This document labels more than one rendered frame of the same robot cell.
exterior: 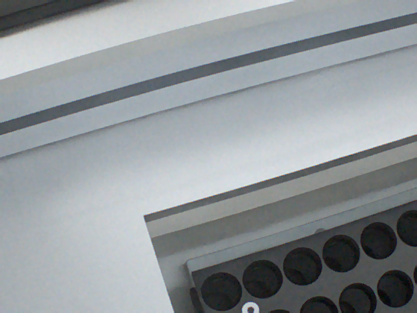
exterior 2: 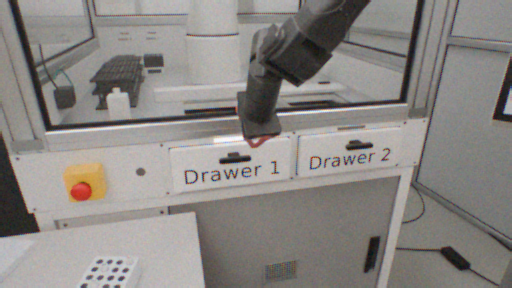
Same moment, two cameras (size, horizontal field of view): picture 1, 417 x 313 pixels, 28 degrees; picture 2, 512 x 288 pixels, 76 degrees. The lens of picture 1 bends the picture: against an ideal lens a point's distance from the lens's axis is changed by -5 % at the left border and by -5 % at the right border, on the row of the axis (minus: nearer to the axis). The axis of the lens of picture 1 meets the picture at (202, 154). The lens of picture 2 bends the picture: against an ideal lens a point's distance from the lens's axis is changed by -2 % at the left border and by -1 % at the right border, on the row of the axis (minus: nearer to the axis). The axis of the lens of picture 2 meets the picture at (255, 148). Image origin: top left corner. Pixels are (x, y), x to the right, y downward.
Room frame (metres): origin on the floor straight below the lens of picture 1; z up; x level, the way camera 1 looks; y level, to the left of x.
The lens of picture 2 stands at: (0.99, -0.17, 1.24)
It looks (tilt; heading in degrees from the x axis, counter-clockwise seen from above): 25 degrees down; 189
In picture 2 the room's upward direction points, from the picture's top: straight up
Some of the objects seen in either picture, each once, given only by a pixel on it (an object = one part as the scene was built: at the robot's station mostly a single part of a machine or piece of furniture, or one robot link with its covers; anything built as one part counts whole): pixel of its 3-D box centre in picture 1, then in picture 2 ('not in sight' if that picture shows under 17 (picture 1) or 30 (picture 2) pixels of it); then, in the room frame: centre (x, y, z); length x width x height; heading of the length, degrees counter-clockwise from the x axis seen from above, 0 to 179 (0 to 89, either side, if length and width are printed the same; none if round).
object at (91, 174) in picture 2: not in sight; (85, 183); (0.44, -0.64, 0.88); 0.07 x 0.05 x 0.07; 113
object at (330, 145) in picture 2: not in sight; (350, 151); (0.18, -0.05, 0.87); 0.29 x 0.02 x 0.11; 113
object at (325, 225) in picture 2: not in sight; (227, 210); (-0.16, -0.48, 0.40); 1.03 x 0.95 x 0.80; 113
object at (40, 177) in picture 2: not in sight; (220, 106); (-0.16, -0.49, 0.87); 1.02 x 0.95 x 0.14; 113
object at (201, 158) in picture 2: not in sight; (232, 164); (0.30, -0.34, 0.87); 0.29 x 0.02 x 0.11; 113
